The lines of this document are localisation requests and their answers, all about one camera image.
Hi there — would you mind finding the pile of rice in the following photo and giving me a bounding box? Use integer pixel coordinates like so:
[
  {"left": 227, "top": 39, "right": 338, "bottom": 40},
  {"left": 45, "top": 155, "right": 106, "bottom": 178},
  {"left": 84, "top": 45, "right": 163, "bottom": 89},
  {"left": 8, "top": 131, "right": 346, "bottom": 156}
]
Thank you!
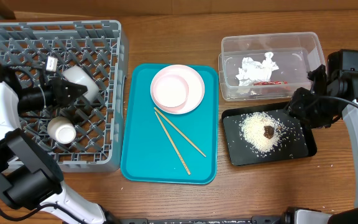
[{"left": 239, "top": 112, "right": 288, "bottom": 154}]

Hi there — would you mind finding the clear plastic bin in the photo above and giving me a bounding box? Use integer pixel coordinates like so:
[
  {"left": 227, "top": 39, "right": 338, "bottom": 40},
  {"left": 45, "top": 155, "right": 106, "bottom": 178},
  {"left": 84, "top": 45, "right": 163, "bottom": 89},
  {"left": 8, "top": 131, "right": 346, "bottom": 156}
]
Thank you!
[{"left": 218, "top": 32, "right": 324, "bottom": 101}]

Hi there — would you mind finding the white napkin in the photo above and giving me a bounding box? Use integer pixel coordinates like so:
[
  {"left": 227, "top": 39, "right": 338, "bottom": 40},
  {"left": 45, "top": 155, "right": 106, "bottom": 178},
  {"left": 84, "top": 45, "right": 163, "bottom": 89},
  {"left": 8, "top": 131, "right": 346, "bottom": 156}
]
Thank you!
[{"left": 236, "top": 52, "right": 279, "bottom": 86}]

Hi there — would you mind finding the large white round plate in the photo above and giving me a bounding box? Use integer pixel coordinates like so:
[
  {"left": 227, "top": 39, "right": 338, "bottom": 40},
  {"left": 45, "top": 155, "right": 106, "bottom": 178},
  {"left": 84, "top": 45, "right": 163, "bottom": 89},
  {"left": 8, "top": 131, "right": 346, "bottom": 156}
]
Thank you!
[{"left": 150, "top": 65, "right": 205, "bottom": 114}]

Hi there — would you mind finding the red snack wrapper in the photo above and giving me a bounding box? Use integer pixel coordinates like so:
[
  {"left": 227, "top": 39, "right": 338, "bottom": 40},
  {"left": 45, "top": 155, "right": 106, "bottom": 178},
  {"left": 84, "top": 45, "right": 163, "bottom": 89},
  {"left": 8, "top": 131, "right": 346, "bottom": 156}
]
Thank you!
[{"left": 253, "top": 81, "right": 288, "bottom": 86}]

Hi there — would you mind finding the brown food scrap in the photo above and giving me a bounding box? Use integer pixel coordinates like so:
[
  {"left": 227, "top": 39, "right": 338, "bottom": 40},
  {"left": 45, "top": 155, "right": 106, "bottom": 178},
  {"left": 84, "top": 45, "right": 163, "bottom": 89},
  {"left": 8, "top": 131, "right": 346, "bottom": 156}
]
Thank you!
[{"left": 264, "top": 126, "right": 275, "bottom": 139}]

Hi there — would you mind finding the pink bowl with rice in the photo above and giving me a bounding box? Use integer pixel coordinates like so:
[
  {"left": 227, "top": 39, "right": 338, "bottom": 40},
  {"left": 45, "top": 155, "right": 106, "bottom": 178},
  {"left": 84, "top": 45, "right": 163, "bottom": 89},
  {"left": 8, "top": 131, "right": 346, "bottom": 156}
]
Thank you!
[{"left": 150, "top": 75, "right": 189, "bottom": 108}]

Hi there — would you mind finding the white paper cup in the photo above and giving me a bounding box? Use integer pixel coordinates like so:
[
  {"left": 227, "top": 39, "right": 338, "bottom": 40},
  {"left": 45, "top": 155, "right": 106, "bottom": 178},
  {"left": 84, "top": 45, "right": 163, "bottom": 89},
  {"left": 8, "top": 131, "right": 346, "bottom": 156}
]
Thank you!
[{"left": 47, "top": 116, "right": 76, "bottom": 144}]

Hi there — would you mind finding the wooden chopstick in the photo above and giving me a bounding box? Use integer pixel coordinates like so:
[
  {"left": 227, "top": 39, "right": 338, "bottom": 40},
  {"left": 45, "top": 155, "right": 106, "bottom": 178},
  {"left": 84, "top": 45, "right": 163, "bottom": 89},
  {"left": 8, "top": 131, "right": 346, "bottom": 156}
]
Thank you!
[
  {"left": 154, "top": 111, "right": 191, "bottom": 175},
  {"left": 154, "top": 107, "right": 206, "bottom": 157}
]

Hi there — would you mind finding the grey plastic dish rack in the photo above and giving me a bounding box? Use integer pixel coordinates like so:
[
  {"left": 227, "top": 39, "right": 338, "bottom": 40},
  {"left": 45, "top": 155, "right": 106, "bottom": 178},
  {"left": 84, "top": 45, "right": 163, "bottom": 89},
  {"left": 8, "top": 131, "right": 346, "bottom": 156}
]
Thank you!
[{"left": 0, "top": 20, "right": 128, "bottom": 172}]

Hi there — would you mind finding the grey shallow bowl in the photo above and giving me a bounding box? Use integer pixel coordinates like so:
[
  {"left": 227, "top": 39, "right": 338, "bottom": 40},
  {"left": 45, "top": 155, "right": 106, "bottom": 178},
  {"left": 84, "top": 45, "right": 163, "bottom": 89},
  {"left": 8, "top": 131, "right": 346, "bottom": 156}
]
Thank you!
[{"left": 62, "top": 65, "right": 99, "bottom": 102}]

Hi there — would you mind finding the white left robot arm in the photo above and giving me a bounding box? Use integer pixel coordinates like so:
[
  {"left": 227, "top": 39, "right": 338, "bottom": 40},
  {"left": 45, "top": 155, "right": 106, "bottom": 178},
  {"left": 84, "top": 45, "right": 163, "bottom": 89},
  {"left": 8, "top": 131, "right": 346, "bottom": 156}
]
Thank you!
[{"left": 0, "top": 56, "right": 120, "bottom": 223}]

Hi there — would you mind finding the teal plastic tray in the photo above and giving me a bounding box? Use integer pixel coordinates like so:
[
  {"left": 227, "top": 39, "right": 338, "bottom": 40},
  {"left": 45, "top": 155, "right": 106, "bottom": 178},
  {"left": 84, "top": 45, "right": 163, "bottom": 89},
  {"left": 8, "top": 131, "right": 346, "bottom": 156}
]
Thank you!
[{"left": 121, "top": 63, "right": 219, "bottom": 185}]

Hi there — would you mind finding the black plastic tray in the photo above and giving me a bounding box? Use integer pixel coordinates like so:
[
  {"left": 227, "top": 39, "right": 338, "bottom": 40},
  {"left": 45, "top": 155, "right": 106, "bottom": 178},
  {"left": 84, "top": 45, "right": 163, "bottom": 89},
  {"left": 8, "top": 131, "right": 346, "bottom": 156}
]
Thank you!
[{"left": 221, "top": 102, "right": 317, "bottom": 166}]

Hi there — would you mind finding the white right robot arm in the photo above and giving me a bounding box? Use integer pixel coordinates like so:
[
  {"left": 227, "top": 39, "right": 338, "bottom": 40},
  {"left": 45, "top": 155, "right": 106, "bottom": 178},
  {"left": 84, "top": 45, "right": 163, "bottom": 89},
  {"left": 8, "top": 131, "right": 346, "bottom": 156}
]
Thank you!
[{"left": 281, "top": 65, "right": 358, "bottom": 223}]

